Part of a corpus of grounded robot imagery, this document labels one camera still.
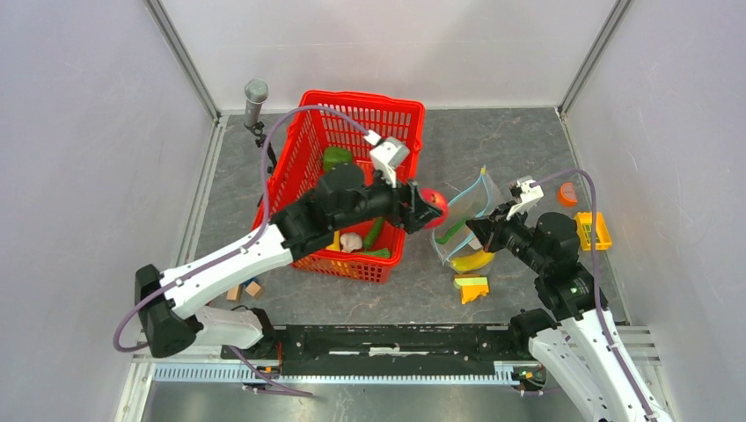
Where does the orange half-round block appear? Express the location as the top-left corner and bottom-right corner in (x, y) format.
(556, 182), (578, 207)

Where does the grey microphone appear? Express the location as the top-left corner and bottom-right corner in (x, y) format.
(244, 78), (269, 128)

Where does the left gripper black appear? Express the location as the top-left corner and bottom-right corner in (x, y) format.
(333, 164), (443, 235)

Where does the red apple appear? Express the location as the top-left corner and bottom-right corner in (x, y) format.
(421, 188), (449, 229)

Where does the wooden toy cube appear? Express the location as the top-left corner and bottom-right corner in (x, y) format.
(226, 279), (264, 302)

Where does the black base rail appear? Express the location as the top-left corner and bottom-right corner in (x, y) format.
(243, 324), (534, 376)

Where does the long green chili pepper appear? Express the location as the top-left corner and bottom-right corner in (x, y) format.
(435, 218), (467, 244)

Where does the green cucumber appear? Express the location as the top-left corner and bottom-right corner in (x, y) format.
(361, 248), (391, 259)

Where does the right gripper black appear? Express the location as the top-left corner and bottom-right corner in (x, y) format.
(464, 200), (549, 273)

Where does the clear zip top bag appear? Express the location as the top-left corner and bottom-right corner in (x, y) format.
(430, 166), (504, 274)

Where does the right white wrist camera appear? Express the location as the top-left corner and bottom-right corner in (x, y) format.
(506, 176), (544, 220)

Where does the green bell pepper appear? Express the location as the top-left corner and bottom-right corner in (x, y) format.
(322, 146), (354, 172)

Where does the yellow orange toy sandwich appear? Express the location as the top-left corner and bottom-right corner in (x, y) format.
(453, 274), (490, 304)

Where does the yellow window toy block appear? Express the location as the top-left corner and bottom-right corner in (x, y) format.
(574, 212), (612, 251)

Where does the yellow banana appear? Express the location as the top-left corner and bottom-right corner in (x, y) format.
(450, 250), (495, 273)

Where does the short green chili pepper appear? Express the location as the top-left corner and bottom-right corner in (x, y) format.
(362, 217), (385, 251)

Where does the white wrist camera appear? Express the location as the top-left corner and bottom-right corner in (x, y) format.
(363, 130), (410, 187)
(506, 176), (544, 220)

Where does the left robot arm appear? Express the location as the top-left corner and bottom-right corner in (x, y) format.
(135, 163), (443, 359)

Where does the white mushroom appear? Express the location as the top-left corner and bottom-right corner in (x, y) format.
(340, 232), (364, 253)

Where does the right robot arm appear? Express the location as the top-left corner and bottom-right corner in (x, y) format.
(414, 177), (672, 421)

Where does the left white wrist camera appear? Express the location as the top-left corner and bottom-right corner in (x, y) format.
(363, 130), (410, 187)

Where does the red plastic basket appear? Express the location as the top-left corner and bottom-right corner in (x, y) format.
(268, 90), (426, 284)

